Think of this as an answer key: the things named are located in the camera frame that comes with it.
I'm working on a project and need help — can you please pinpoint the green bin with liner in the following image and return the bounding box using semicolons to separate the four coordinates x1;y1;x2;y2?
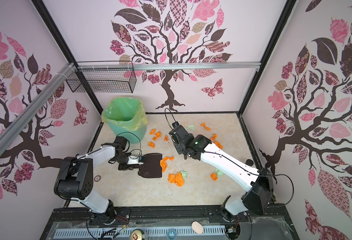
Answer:
101;97;148;144

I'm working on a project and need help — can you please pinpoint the orange scrap front centre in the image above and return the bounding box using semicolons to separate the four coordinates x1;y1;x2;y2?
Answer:
168;172;185;187

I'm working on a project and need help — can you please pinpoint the black wire basket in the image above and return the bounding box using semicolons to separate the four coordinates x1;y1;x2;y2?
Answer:
66;60;137;94

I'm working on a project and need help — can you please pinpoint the silver aluminium rail back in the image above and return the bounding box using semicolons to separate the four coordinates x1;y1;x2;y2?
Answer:
77;62;261;71

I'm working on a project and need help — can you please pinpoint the silver aluminium rail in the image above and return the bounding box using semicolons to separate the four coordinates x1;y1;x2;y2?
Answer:
0;63;76;157
77;62;261;71

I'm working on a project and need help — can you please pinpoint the orange scrap back right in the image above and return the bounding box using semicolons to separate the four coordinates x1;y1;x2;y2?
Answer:
201;123;211;131

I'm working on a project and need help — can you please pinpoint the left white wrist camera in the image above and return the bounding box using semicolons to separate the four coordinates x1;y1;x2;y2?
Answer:
127;156;144;165

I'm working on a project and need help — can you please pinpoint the green scrap front right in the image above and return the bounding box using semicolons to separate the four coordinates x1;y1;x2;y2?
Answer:
215;169;224;177

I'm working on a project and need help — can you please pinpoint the large orange scrap by dustpan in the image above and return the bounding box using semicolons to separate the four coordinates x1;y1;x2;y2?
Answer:
160;157;175;173

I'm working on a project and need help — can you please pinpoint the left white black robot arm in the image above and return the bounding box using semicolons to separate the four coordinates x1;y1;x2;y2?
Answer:
54;137;141;225

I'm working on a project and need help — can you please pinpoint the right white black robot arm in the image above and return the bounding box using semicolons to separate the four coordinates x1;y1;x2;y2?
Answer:
169;122;274;222

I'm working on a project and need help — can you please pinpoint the orange scrap right middle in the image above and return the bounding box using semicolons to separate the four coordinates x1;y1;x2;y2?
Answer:
210;134;224;150

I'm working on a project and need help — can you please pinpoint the orange scrap front right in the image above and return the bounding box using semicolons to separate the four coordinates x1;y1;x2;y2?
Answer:
210;173;218;181

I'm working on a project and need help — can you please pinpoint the silver aluminium rail left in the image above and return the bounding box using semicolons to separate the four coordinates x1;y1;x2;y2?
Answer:
0;63;76;157

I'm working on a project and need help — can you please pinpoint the beige oval disc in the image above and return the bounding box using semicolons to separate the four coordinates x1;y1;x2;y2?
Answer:
191;221;204;235

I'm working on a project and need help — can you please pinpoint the green scrap front centre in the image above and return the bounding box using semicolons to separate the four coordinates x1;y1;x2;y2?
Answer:
180;171;188;179

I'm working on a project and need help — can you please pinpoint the dark brown dustpan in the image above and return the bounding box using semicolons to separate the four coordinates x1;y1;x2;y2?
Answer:
133;153;163;179

